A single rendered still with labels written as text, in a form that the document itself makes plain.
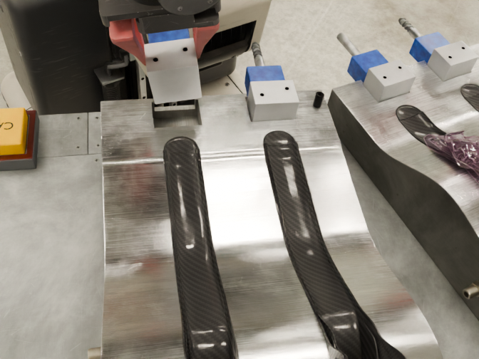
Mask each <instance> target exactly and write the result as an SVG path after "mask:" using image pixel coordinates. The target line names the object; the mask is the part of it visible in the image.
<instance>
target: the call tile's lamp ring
mask: <svg viewBox="0 0 479 359"><path fill-rule="evenodd" d="M26 114H27V115H30V117H29V134H28V144H27V153H26V154H22V155H2V156H0V161H3V160H23V159H32V158H33V149H34V130H35V119H36V111H35V110H26Z"/></svg>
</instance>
